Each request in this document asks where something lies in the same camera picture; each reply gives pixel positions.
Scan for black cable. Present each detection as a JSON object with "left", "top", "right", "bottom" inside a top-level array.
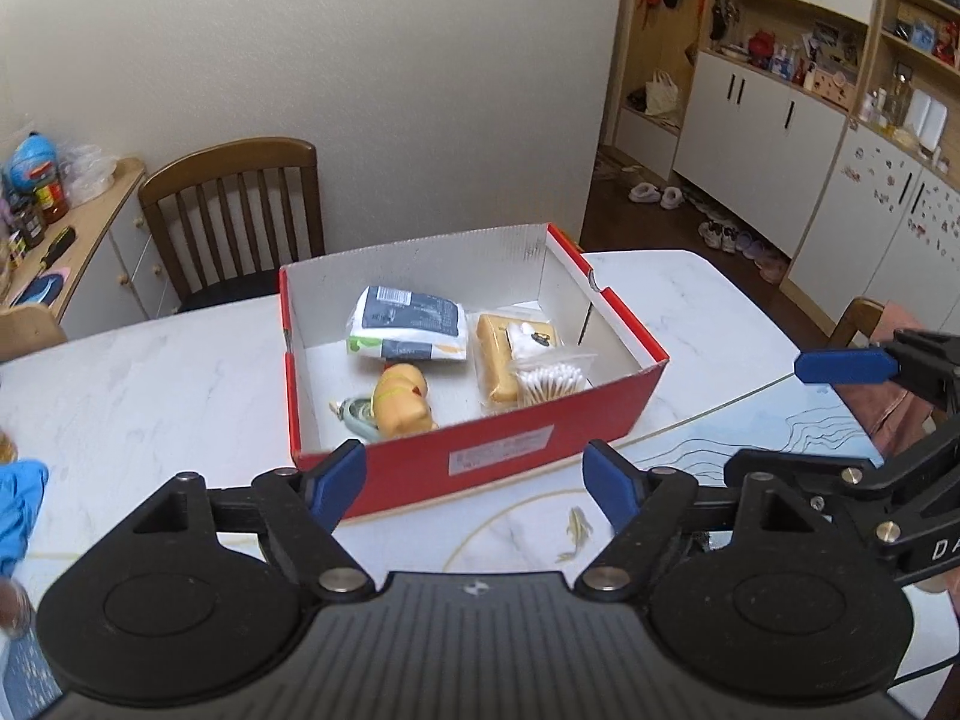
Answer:
[{"left": 885, "top": 649, "right": 960, "bottom": 687}]

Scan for blue cloth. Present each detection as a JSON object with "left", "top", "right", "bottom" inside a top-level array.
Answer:
[{"left": 0, "top": 461, "right": 51, "bottom": 578}]

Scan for pink box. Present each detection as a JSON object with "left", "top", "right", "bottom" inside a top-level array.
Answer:
[{"left": 814, "top": 64, "right": 856, "bottom": 102}]

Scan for black yellow screwdriver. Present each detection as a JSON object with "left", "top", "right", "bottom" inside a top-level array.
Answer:
[{"left": 37, "top": 225, "right": 78, "bottom": 267}]

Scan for light wooden chair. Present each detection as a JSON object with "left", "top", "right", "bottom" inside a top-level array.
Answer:
[{"left": 0, "top": 304, "right": 68, "bottom": 365}]

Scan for red shoe box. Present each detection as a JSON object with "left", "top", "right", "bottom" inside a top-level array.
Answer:
[{"left": 279, "top": 223, "right": 670, "bottom": 518}]

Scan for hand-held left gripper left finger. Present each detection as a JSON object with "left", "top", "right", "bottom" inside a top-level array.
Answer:
[{"left": 127, "top": 439, "right": 376, "bottom": 602}]

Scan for white lower cabinet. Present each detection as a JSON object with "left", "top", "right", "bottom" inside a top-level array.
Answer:
[{"left": 671, "top": 49, "right": 852, "bottom": 263}]

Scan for glass jar dark contents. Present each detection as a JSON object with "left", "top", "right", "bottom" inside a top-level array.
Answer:
[{"left": 0, "top": 577, "right": 35, "bottom": 642}]

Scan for blue globe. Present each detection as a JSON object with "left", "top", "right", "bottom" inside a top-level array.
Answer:
[{"left": 7, "top": 133, "right": 61, "bottom": 192}]

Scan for cotton swab bag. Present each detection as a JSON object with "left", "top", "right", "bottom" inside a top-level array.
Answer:
[{"left": 508, "top": 349, "right": 597, "bottom": 406}]

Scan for blue mouse pad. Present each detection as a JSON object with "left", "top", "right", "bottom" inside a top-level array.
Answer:
[{"left": 7, "top": 266, "right": 72, "bottom": 308}]

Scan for white cabinet with stickers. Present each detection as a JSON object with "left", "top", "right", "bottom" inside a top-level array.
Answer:
[{"left": 787, "top": 120, "right": 960, "bottom": 338}]

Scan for red sauce jar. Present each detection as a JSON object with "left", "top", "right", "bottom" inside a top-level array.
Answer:
[{"left": 34, "top": 180, "right": 70, "bottom": 224}]

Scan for blue printed table mat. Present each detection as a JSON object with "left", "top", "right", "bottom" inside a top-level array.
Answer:
[{"left": 0, "top": 379, "right": 901, "bottom": 698}]

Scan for white tote bag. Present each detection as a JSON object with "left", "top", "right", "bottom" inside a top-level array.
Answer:
[{"left": 645, "top": 69, "right": 682, "bottom": 117}]

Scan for crumpled clear plastic bag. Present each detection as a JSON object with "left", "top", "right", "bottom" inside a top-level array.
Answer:
[{"left": 60, "top": 142, "right": 121, "bottom": 203}]

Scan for tan animal toy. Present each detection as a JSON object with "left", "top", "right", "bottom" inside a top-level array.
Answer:
[{"left": 373, "top": 364, "right": 440, "bottom": 440}]

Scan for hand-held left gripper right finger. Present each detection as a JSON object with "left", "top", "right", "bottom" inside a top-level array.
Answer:
[{"left": 574, "top": 441, "right": 826, "bottom": 602}]

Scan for dark wooden chair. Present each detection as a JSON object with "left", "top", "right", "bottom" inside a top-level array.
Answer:
[{"left": 139, "top": 137, "right": 327, "bottom": 314}]

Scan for brown wooden chair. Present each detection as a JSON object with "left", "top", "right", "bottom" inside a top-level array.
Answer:
[{"left": 829, "top": 298, "right": 886, "bottom": 350}]

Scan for white container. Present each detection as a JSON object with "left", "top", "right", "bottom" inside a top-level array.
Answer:
[{"left": 904, "top": 90, "right": 946, "bottom": 147}]

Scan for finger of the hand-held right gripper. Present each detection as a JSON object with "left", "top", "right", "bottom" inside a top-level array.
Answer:
[
  {"left": 724, "top": 439, "right": 960, "bottom": 542},
  {"left": 795, "top": 328, "right": 960, "bottom": 415}
]

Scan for white wipes pack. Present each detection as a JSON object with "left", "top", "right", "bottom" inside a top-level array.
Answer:
[{"left": 346, "top": 285, "right": 467, "bottom": 365}]

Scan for yellow sponge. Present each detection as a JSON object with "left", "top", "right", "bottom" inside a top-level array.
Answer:
[{"left": 476, "top": 313, "right": 560, "bottom": 402}]

